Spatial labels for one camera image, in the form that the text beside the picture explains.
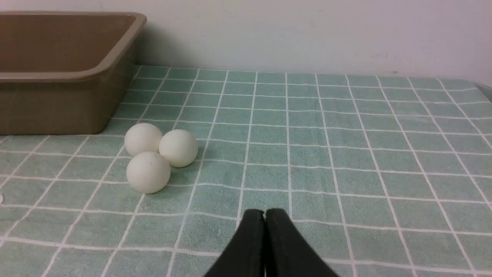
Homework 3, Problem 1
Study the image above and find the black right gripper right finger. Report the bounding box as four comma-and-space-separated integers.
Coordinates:
265, 209, 338, 277

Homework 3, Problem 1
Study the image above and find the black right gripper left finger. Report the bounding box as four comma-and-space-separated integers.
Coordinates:
205, 209, 266, 277

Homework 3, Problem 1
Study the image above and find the white ping-pong ball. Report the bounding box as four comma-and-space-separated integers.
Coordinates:
126, 152, 171, 194
124, 123, 163, 157
158, 129, 198, 168

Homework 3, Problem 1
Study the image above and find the green checkered table cloth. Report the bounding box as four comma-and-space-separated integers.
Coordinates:
0, 65, 492, 277

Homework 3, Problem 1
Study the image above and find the brown plastic bin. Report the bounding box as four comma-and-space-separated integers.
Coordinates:
0, 11, 147, 135

